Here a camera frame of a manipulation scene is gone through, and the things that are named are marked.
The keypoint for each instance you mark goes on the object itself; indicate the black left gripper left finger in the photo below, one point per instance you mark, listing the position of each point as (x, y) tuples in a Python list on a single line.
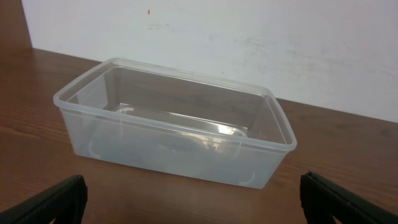
[(64, 202)]

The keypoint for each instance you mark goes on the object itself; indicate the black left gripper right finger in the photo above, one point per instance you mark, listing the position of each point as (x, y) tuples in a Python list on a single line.
[(324, 201)]

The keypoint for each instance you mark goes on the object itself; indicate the clear plastic container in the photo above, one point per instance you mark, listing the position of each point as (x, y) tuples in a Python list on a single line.
[(183, 123)]

